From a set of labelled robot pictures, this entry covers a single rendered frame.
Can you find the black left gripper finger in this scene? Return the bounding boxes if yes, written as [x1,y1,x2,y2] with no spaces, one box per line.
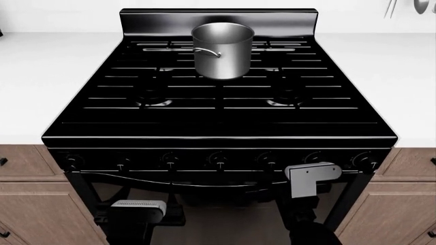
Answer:
[166,178,178,206]

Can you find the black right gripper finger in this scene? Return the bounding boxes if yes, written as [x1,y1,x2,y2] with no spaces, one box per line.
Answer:
[244,186,293,200]

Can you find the black stove knob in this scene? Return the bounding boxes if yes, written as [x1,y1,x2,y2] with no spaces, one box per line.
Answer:
[352,151,379,174]
[63,154,84,172]
[114,155,132,172]
[303,150,328,165]
[160,151,181,171]
[257,150,281,171]
[207,150,231,171]

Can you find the black gas stove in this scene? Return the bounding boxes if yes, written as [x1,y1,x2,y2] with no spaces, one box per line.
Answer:
[41,7,399,245]

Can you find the wooden base cabinet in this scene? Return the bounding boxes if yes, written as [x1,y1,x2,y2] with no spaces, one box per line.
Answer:
[0,144,110,245]
[334,147,436,245]

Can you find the stainless steel stock pot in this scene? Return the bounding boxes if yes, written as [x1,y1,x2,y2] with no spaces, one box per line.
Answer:
[190,22,255,80]

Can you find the hanging steel tongs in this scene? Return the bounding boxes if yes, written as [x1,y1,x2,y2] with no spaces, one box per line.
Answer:
[384,0,399,19]

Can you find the hanging steel spoon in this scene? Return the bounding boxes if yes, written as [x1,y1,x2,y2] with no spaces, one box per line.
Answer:
[413,0,431,15]

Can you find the grey right wrist camera bracket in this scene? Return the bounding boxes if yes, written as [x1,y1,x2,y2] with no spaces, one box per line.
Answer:
[284,161,343,199]

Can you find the black oven door handle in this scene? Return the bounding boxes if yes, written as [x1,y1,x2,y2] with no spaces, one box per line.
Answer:
[71,169,294,189]

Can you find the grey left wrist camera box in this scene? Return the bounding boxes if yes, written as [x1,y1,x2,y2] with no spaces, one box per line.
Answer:
[108,199,168,223]

